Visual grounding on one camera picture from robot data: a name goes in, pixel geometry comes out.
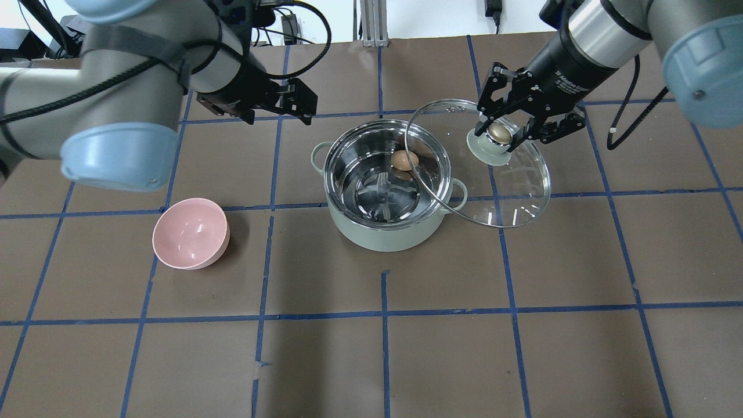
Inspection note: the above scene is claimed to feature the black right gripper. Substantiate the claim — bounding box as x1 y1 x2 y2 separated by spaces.
476 35 616 153

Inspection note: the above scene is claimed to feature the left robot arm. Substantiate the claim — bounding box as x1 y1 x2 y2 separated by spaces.
2 1 327 192

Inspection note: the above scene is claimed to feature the brown egg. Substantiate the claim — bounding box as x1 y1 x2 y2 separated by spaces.
391 150 419 171

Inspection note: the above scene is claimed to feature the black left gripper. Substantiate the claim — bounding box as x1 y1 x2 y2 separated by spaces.
196 58 318 126

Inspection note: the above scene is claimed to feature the glass pot lid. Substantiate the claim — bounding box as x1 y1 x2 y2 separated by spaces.
404 99 551 229

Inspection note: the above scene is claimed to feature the mint green electric pot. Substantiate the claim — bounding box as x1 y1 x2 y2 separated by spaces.
310 119 451 252

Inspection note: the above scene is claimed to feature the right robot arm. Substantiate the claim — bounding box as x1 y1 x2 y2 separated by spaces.
467 1 742 153

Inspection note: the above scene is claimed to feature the pink bowl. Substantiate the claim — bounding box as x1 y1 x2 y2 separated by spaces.
152 197 230 271

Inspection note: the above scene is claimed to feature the aluminium frame post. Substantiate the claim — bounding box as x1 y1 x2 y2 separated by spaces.
359 0 389 48

